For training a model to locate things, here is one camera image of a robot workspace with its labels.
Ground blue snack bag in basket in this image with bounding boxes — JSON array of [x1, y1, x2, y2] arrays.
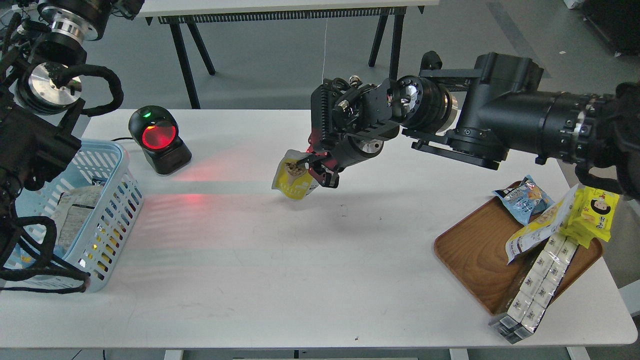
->
[[15, 245, 38, 269]]

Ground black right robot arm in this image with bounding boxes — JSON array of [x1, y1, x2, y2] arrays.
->
[[297, 51, 640, 199]]

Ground yellow white snack pouch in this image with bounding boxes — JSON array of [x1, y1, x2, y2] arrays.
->
[[505, 184, 581, 264], [270, 149, 320, 201]]

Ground black barcode scanner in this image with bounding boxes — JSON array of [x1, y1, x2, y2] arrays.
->
[[128, 105, 192, 176]]

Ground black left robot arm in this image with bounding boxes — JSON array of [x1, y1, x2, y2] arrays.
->
[[0, 0, 144, 294]]

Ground white hanging cable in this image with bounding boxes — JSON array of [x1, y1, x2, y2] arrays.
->
[[320, 18, 329, 83]]

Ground brown wooden tray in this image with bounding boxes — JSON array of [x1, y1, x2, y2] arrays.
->
[[434, 196, 603, 315]]

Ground light blue plastic basket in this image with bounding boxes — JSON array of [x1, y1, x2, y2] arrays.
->
[[15, 139, 144, 292]]

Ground background table black legs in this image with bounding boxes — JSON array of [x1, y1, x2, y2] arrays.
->
[[135, 0, 441, 110]]

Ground yellow cartoon snack bag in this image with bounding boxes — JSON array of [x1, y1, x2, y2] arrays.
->
[[560, 186, 621, 249]]

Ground white snack bag in basket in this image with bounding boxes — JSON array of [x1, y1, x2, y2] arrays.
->
[[51, 185, 103, 252]]

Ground white boxed snack multipack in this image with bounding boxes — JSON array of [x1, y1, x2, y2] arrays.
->
[[488, 234, 578, 344]]

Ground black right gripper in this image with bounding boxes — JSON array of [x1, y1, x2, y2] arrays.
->
[[295, 76, 401, 189]]

